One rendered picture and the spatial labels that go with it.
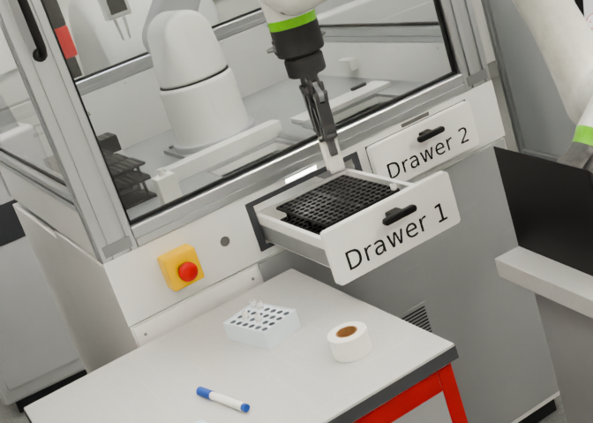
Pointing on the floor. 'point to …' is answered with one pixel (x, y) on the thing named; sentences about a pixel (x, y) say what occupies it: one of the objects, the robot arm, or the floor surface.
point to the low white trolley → (272, 370)
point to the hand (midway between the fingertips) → (331, 153)
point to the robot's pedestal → (560, 322)
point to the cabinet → (390, 301)
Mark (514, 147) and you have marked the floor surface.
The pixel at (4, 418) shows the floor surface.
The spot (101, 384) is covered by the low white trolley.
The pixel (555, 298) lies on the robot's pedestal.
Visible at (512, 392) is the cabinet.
